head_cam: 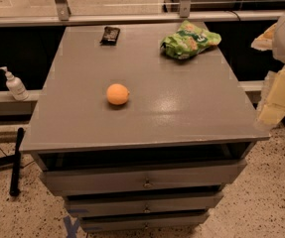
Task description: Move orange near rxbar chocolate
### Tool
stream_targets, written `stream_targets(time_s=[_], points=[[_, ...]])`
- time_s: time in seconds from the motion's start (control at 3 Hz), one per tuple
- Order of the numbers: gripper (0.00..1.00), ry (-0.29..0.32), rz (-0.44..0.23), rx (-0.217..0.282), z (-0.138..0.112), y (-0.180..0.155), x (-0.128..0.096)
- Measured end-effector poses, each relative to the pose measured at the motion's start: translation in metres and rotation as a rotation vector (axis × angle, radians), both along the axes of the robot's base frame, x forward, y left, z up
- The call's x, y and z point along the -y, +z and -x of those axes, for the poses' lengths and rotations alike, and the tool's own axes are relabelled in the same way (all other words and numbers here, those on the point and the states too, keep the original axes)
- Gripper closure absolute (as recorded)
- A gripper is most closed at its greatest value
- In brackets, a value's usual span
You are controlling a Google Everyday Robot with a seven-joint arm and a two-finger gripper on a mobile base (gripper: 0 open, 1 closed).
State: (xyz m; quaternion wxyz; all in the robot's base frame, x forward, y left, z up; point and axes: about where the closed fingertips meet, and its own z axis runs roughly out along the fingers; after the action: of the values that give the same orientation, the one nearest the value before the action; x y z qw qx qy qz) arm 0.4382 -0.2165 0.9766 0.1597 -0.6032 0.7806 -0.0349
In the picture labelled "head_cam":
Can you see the grey drawer cabinet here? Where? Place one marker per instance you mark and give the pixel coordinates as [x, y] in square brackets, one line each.
[178, 112]

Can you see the metal railing frame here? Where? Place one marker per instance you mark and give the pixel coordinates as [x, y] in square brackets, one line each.
[32, 13]

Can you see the grey drawer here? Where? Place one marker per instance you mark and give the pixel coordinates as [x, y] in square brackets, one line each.
[103, 181]
[148, 204]
[143, 221]

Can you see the green chip bag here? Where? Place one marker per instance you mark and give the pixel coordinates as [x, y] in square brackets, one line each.
[189, 41]

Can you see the bottom grey drawer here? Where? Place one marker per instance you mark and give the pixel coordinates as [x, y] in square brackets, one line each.
[143, 221]

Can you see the black stand leg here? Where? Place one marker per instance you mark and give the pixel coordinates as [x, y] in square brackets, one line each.
[15, 161]

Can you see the white pump bottle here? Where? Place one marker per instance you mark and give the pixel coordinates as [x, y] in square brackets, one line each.
[15, 85]

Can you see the top grey drawer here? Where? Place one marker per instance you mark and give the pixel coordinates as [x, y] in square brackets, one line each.
[103, 181]

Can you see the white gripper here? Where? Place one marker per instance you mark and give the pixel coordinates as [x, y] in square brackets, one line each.
[273, 39]

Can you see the dark rxbar chocolate wrapper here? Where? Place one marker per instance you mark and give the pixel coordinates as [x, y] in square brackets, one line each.
[110, 36]

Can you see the orange fruit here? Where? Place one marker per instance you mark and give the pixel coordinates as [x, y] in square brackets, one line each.
[117, 94]

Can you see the middle grey drawer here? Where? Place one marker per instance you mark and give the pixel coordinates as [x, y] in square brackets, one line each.
[148, 204]

